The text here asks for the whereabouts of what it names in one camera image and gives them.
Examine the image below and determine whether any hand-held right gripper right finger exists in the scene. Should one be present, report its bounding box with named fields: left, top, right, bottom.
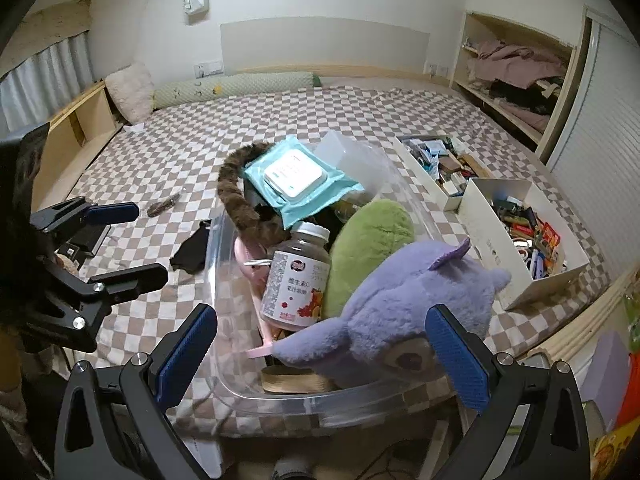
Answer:
left=425, top=304, right=591, bottom=480

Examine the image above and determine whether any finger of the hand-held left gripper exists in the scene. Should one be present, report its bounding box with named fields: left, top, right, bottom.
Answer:
left=89, top=262, right=169, bottom=306
left=29, top=198, right=140, bottom=233

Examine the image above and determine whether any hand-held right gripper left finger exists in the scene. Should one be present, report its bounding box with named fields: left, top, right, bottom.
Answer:
left=54, top=303, right=219, bottom=480

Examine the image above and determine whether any clear plastic storage container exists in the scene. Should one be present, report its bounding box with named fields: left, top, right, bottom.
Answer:
left=204, top=141, right=493, bottom=418

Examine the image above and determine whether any purple plush toy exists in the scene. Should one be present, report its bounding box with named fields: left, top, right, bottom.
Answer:
left=272, top=236, right=512, bottom=386

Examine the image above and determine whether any brown furry headband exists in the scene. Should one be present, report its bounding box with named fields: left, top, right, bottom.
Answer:
left=216, top=141, right=293, bottom=248

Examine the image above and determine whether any teal wet wipes pack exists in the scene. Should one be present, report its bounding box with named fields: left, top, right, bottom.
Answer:
left=243, top=136, right=366, bottom=230

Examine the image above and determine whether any person's left forearm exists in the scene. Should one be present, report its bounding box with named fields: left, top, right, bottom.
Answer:
left=0, top=327, right=38, bottom=480

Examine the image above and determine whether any brown hair clip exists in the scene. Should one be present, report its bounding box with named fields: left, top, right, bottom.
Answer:
left=146, top=195, right=177, bottom=218

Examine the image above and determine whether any black cloth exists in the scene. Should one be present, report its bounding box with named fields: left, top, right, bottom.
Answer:
left=169, top=219, right=217, bottom=276

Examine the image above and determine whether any wooden bedside shelf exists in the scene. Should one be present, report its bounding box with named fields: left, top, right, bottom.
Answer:
left=30, top=80, right=126, bottom=198

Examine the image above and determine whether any pink comb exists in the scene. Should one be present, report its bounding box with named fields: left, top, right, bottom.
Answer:
left=234, top=237, right=301, bottom=360

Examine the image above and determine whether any tan ribbed object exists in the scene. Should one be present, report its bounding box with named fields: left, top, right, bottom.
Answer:
left=261, top=366, right=336, bottom=395

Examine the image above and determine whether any white fuzzy pillow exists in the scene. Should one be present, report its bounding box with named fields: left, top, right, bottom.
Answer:
left=105, top=62, right=156, bottom=123

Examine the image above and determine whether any wide white cardboard box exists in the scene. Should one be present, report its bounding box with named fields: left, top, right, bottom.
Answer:
left=456, top=176, right=591, bottom=312

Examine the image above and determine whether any brown vitamin bottle white lid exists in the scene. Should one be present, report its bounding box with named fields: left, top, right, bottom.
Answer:
left=261, top=221, right=332, bottom=332

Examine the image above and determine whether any pile of colourful small packets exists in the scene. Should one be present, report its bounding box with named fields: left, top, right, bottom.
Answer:
left=492, top=192, right=568, bottom=281

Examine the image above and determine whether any green plush toy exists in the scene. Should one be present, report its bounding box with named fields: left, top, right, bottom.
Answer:
left=322, top=199, right=417, bottom=318

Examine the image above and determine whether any purple box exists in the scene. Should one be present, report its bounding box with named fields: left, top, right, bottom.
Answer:
left=580, top=330, right=632, bottom=428

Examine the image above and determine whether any grey curtain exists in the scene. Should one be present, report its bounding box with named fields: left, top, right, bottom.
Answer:
left=0, top=35, right=96, bottom=136

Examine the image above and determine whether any red bag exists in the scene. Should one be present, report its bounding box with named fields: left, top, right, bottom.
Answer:
left=617, top=330, right=640, bottom=426

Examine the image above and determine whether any green bolster pillow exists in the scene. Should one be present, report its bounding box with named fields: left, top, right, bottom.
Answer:
left=151, top=72, right=323, bottom=110

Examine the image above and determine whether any colourful snack package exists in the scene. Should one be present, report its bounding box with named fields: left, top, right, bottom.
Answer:
left=590, top=420, right=640, bottom=480

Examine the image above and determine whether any long white cardboard box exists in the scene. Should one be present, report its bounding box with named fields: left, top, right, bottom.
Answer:
left=392, top=134, right=483, bottom=212

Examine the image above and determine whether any pile of small assorted boxes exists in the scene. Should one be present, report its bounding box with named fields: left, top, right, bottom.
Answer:
left=405, top=136, right=481, bottom=196

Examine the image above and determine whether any beige curtain pelmet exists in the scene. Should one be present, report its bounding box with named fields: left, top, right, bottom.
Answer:
left=10, top=0, right=93, bottom=58

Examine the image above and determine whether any checkered bed blanket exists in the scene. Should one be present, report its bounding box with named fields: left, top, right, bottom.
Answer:
left=30, top=82, right=618, bottom=441

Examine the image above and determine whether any white sliding door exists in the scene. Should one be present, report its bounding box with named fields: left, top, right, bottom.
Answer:
left=545, top=5, right=640, bottom=271

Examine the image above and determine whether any black garment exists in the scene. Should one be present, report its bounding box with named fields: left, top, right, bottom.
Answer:
left=487, top=77, right=563, bottom=116

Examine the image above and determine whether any wardrobe shelf niche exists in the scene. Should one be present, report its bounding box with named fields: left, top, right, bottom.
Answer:
left=450, top=10, right=581, bottom=151

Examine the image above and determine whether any pile of pink clothes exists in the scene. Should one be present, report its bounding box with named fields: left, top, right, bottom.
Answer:
left=467, top=40, right=568, bottom=91

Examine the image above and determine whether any wooden bed frame edge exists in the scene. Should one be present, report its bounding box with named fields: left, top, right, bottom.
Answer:
left=517, top=262, right=640, bottom=363

